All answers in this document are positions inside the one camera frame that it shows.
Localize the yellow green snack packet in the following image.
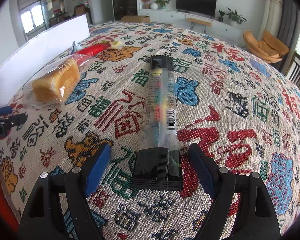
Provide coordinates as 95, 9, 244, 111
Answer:
100, 41, 123, 50

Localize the long black clear snack pack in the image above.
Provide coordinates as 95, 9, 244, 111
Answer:
130, 55, 183, 191

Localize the potted green plant left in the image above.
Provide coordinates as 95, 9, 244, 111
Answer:
155, 0, 171, 9

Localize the patterned woven tablecloth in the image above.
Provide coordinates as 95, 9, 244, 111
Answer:
0, 23, 300, 239

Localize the red flower vase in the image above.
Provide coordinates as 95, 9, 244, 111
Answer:
141, 0, 151, 9

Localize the orange lounge chair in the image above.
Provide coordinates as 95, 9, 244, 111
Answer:
243, 30, 289, 63

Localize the dining table with chairs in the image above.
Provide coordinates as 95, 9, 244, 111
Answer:
49, 4, 93, 27

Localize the potted green plant right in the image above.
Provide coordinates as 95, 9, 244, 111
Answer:
226, 8, 247, 27

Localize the white cardboard box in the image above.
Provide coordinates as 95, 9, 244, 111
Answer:
0, 15, 90, 107

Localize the blue white snack bag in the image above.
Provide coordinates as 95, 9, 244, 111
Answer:
69, 41, 83, 55

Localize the black flat television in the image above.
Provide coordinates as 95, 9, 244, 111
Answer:
175, 0, 217, 17

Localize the brown cardboard box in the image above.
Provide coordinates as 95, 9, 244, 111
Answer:
121, 15, 150, 23

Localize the covered standing air conditioner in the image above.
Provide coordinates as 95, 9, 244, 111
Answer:
257, 0, 283, 40

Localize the red snack packet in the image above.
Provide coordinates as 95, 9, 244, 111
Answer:
76, 42, 111, 56

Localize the packaged milk toast bread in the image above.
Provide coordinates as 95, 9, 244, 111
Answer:
23, 54, 91, 108

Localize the white tv cabinet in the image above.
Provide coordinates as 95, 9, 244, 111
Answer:
138, 9, 242, 46

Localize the wooden bench stool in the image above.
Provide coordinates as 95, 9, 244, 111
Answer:
186, 18, 212, 34

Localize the potted green plant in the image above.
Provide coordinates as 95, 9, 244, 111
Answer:
155, 0, 171, 9
226, 8, 247, 27

